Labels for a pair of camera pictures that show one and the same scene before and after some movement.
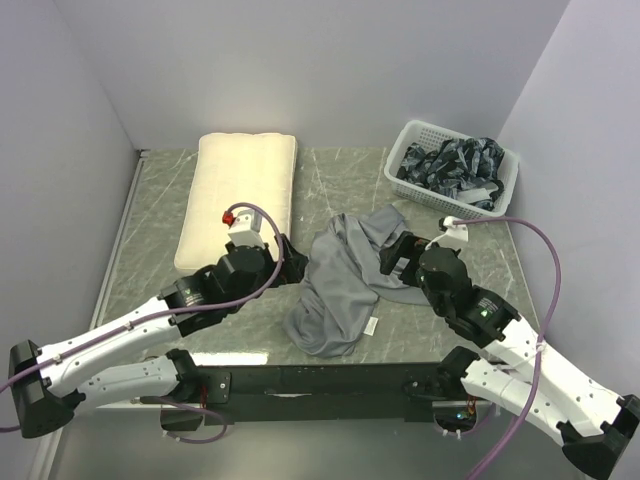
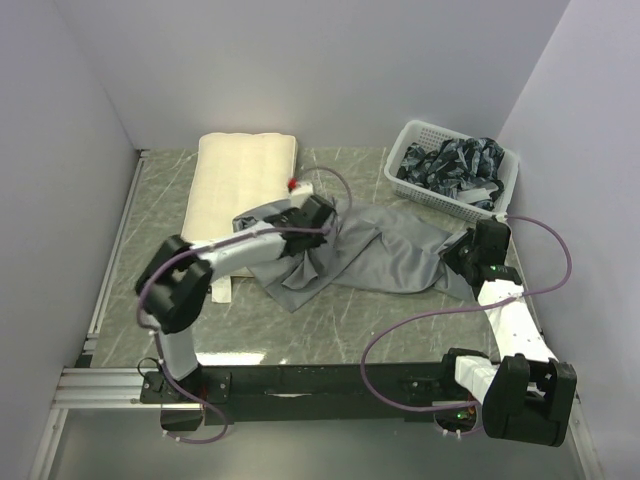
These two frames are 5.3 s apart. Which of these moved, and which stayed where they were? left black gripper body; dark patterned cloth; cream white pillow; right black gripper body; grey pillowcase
Moved: right black gripper body; left black gripper body; grey pillowcase
Stayed: dark patterned cloth; cream white pillow
